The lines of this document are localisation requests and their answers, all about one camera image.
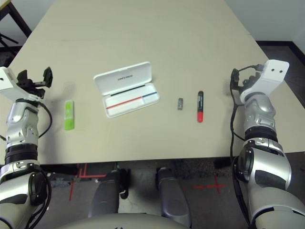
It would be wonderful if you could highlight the black marker with red cap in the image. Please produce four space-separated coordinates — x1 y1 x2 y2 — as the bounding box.
196 91 205 123

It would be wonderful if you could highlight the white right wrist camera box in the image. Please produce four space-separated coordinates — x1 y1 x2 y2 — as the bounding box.
240 59 290 103

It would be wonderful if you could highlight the grey robot right leg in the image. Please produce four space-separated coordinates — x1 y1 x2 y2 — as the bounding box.
155 167 193 229

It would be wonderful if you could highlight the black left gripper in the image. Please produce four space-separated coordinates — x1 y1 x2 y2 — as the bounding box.
17 67 53 98

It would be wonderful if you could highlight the green glue stick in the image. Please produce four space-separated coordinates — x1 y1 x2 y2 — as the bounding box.
64 100 76 131

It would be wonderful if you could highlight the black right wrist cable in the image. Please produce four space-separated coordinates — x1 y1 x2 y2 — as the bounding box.
228 63 265 229

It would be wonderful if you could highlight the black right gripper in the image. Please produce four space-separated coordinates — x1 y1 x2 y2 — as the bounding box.
230 68 260 91

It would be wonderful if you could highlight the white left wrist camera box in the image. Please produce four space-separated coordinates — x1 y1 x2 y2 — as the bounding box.
0 66 41 101

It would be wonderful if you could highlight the black tripod stand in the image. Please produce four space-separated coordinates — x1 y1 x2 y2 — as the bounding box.
0 33 19 55

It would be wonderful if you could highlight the grey robot torso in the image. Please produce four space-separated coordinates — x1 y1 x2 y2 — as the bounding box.
54 212 189 229

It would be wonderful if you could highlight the grey robot left leg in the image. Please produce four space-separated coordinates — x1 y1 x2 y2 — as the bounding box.
88 168 131 219

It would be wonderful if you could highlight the side table with black frame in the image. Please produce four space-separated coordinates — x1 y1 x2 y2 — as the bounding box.
0 0 33 39

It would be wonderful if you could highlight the grey robot leg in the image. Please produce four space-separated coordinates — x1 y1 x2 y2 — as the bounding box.
88 168 131 219
155 167 193 229

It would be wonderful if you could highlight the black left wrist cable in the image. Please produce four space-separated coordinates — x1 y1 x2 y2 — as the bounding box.
33 101 53 139

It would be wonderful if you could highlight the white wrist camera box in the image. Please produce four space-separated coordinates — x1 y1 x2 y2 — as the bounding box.
240 59 290 103
0 66 41 101

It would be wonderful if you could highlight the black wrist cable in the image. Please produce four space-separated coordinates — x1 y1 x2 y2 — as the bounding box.
228 63 265 229
33 101 53 139

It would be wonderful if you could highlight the white plastic pencil case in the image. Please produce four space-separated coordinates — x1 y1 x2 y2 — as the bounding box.
92 61 161 119

